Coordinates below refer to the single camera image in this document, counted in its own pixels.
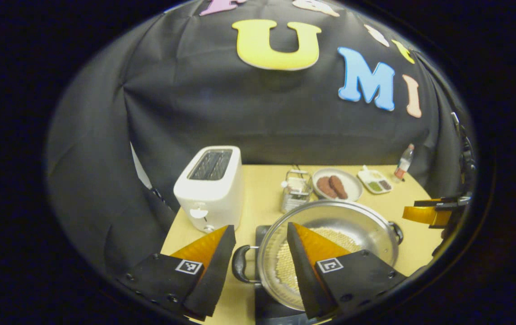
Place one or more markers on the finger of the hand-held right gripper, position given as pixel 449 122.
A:
pixel 447 203
pixel 427 215

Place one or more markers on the clear plastic water bottle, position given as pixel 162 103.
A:
pixel 404 162

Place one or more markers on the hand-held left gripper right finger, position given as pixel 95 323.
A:
pixel 305 280

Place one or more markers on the divided white bean dish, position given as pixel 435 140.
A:
pixel 375 183

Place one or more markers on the black induction cooktop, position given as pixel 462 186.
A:
pixel 267 312

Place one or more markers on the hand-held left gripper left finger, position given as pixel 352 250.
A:
pixel 219 271

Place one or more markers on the heap of yellow soybeans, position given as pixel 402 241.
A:
pixel 285 266

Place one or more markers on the round white plate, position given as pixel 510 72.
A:
pixel 352 185

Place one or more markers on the brown meat patty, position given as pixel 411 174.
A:
pixel 340 187
pixel 324 187

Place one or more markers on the white toaster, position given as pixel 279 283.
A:
pixel 215 194

